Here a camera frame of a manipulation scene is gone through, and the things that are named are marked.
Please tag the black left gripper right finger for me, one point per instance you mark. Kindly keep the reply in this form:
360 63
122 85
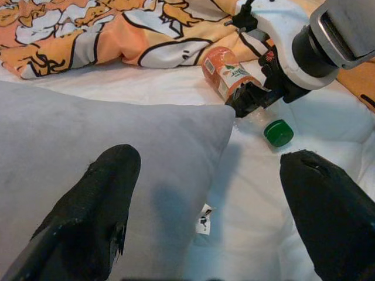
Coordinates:
331 216

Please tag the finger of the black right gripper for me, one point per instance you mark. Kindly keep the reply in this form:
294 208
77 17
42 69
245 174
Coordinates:
246 99

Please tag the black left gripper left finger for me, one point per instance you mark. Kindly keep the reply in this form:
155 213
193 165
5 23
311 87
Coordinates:
88 210

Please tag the orange juice bottle green cap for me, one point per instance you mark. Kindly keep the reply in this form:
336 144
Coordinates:
222 73

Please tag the grey pillow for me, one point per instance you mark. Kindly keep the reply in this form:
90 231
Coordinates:
88 117

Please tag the orange cartoon egg blanket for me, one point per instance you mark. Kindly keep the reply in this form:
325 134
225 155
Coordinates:
117 35

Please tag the white quilted mattress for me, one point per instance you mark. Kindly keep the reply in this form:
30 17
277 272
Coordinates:
322 123

